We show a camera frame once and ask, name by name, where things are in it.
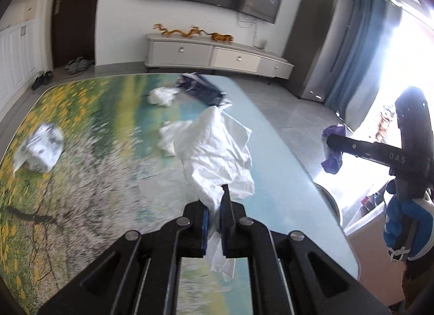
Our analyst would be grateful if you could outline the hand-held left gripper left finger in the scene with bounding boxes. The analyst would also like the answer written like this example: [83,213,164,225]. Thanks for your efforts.
[37,201,209,315]

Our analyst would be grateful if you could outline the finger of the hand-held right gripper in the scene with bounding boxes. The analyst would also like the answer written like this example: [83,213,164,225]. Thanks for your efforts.
[326,133,404,168]

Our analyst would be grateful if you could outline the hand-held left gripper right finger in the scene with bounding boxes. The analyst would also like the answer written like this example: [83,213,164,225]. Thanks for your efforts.
[219,184,391,315]

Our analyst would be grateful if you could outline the purple glove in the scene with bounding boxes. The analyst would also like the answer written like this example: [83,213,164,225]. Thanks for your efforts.
[320,123,349,175]

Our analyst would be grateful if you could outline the thin white plastic bag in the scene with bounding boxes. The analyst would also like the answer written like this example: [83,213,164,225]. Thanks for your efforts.
[173,106,256,282]

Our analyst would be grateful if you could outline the beige trash bin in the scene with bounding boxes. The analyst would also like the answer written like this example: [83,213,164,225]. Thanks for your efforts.
[342,192,408,315]

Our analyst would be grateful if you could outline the person's right hand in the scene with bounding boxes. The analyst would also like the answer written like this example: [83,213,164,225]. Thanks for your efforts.
[382,179,434,263]

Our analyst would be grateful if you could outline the orange plush toy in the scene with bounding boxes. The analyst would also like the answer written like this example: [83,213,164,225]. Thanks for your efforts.
[374,108,400,140]

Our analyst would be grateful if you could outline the blue curtain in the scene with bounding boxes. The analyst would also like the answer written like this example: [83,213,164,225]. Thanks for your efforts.
[323,0,405,133]

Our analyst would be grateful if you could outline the tall grey air conditioner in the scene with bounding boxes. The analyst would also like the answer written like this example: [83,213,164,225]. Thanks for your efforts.
[282,0,342,101]

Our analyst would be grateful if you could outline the small white crumpled wrapper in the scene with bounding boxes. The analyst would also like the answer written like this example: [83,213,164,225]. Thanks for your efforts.
[148,87,180,108]

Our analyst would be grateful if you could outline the grey television cabinet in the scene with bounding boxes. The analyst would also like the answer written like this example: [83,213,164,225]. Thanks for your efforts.
[145,33,295,86]

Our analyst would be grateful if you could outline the golden tiger figurine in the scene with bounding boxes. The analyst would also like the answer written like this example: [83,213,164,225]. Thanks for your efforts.
[207,32,235,44]

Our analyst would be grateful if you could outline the crumpled white printed bag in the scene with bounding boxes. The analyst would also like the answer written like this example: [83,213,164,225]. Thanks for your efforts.
[13,123,65,174]

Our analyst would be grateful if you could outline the golden dragon figurine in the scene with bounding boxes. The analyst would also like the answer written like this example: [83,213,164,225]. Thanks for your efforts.
[179,25,206,38]
[153,23,183,36]

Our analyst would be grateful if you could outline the grey slipper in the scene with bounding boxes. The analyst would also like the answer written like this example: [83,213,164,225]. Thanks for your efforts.
[69,59,96,75]
[65,56,85,71]

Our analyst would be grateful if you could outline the dark brown door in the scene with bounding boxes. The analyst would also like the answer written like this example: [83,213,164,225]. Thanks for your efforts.
[50,0,104,69]

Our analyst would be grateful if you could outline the black television cable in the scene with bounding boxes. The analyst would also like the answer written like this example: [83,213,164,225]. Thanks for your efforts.
[237,11,262,46]

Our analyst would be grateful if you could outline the white wall cabinets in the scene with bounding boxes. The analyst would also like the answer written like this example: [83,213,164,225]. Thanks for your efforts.
[0,0,52,102]

